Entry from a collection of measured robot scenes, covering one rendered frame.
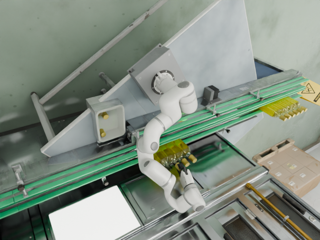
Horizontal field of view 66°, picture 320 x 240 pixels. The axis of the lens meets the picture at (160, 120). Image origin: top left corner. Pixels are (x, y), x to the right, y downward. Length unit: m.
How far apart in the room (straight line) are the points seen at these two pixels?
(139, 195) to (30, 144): 0.96
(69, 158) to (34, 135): 0.67
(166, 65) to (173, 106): 0.37
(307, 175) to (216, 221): 4.12
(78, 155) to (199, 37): 1.05
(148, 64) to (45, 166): 0.81
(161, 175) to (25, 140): 1.24
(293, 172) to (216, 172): 3.78
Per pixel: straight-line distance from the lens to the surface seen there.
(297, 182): 5.31
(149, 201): 1.52
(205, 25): 1.69
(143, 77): 1.40
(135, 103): 1.59
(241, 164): 1.89
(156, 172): 1.17
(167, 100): 1.14
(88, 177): 1.55
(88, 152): 1.56
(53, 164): 1.54
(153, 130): 1.14
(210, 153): 1.90
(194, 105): 1.25
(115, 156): 1.53
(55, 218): 1.53
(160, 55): 1.41
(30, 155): 1.98
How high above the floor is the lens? 1.95
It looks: 42 degrees down
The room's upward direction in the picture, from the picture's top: 134 degrees clockwise
